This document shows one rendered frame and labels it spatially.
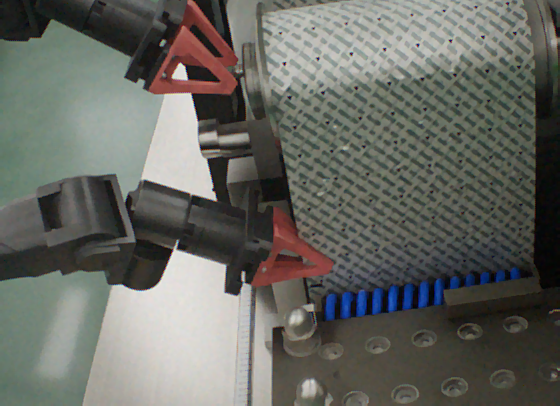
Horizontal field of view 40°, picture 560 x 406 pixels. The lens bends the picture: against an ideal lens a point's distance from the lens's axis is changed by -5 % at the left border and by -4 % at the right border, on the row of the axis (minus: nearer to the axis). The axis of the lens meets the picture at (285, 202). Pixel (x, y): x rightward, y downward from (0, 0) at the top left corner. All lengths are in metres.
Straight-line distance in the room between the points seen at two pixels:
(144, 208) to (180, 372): 0.29
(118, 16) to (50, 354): 1.88
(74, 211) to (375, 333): 0.31
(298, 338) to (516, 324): 0.21
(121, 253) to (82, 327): 1.86
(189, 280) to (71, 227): 0.42
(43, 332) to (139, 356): 1.63
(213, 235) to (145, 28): 0.20
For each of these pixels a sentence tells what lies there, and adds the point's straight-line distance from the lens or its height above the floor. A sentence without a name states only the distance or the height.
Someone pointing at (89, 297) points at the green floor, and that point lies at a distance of 2.70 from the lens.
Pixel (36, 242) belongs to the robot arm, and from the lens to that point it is 0.72.
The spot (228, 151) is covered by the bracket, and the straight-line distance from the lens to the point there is 0.82.
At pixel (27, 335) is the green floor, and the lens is 2.65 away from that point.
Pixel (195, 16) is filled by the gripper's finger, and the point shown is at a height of 1.31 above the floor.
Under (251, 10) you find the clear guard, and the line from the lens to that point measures 1.77.
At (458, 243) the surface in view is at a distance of 0.80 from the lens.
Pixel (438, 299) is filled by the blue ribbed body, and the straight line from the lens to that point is 0.80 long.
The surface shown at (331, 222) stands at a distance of 0.77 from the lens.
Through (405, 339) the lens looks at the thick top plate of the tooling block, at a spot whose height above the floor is 1.03.
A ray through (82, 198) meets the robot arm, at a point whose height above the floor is 1.21.
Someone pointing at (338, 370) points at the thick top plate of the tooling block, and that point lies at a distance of 0.74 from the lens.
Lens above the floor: 1.55
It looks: 32 degrees down
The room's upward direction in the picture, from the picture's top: 11 degrees counter-clockwise
